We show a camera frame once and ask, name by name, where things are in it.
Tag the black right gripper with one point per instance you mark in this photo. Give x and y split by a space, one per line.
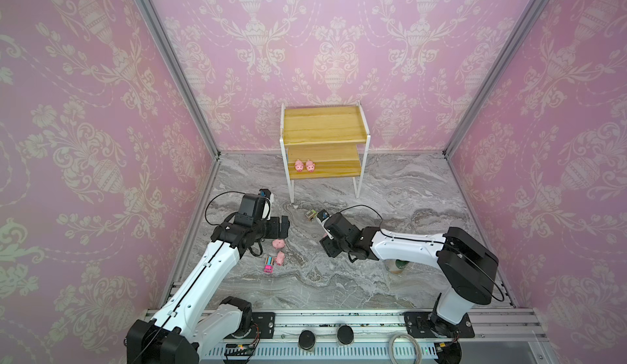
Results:
326 246

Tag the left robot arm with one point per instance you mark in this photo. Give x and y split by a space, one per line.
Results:
196 290

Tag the pink toy pig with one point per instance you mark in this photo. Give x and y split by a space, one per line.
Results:
299 166
278 244
310 166
280 258

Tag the black round knob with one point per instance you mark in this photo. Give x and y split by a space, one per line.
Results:
306 340
345 335

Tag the wooden two-tier shelf white frame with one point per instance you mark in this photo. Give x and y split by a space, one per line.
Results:
336 138

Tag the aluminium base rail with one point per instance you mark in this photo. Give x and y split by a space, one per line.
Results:
489 324

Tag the green truck with grille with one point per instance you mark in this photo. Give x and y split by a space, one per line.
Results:
311 214

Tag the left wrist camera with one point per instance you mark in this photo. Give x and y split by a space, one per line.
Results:
268 196

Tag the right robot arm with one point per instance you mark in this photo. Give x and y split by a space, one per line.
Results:
469 267

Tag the pink blue toy truck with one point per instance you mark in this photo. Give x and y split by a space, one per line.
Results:
269 264

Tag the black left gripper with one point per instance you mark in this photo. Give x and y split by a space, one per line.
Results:
276 231

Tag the green can gold lid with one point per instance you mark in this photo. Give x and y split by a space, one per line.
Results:
396 266

